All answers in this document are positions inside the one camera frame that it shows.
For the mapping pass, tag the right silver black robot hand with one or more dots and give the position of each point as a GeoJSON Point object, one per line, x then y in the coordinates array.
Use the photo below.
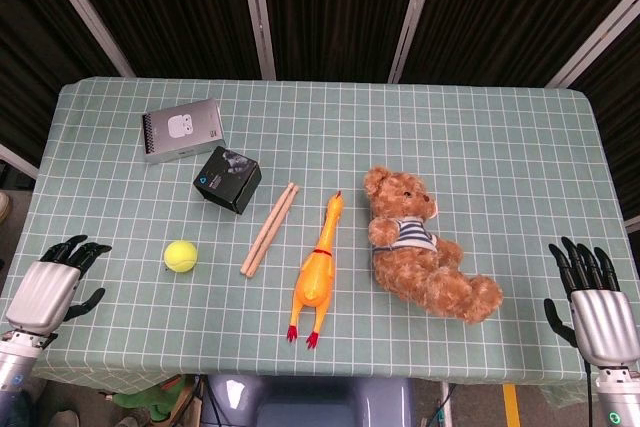
{"type": "Point", "coordinates": [600, 317]}

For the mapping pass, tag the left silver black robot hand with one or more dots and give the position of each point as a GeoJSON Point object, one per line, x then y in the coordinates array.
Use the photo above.
{"type": "Point", "coordinates": [42, 292]}

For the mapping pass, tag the yellow tennis ball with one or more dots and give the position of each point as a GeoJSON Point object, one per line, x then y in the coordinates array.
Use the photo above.
{"type": "Point", "coordinates": [180, 256]}

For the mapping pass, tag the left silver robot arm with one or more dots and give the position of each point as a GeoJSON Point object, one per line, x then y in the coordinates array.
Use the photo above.
{"type": "Point", "coordinates": [15, 362]}

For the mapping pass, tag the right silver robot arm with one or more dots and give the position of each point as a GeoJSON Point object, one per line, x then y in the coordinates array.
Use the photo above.
{"type": "Point", "coordinates": [617, 397]}

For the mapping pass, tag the grey earbuds packaging box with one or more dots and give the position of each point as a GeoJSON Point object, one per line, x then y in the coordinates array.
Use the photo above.
{"type": "Point", "coordinates": [182, 131]}

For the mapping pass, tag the black cube box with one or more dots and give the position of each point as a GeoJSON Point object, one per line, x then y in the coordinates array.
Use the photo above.
{"type": "Point", "coordinates": [227, 178]}

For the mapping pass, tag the white shoe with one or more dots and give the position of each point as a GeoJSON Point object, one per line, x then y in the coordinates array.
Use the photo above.
{"type": "Point", "coordinates": [4, 206]}

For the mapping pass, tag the yellow floor tape strip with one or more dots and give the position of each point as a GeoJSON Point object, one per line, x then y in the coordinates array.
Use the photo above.
{"type": "Point", "coordinates": [511, 404]}

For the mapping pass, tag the green plush toy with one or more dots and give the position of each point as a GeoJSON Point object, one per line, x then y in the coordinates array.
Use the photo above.
{"type": "Point", "coordinates": [150, 399]}

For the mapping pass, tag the metal table leg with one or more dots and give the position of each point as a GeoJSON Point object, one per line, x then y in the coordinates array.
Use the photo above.
{"type": "Point", "coordinates": [446, 404]}

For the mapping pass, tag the brown teddy bear striped shirt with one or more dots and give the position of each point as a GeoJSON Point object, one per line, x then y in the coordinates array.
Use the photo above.
{"type": "Point", "coordinates": [420, 257]}

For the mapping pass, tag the wooden drumstick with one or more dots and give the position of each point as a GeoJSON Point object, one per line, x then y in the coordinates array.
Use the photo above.
{"type": "Point", "coordinates": [274, 232]}
{"type": "Point", "coordinates": [266, 229]}

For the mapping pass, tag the yellow rubber chicken toy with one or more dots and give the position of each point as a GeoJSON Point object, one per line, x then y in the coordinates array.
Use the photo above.
{"type": "Point", "coordinates": [315, 277]}

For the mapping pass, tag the blue-grey robot torso base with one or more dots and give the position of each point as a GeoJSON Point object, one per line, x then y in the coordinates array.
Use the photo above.
{"type": "Point", "coordinates": [310, 402]}

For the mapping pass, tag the green checked tablecloth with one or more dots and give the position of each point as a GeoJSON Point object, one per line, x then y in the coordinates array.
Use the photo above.
{"type": "Point", "coordinates": [350, 147]}

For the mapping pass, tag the white partition frame post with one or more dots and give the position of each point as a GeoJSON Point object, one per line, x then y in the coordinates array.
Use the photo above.
{"type": "Point", "coordinates": [85, 9]}
{"type": "Point", "coordinates": [17, 161]}
{"type": "Point", "coordinates": [595, 34]}
{"type": "Point", "coordinates": [412, 14]}
{"type": "Point", "coordinates": [257, 12]}

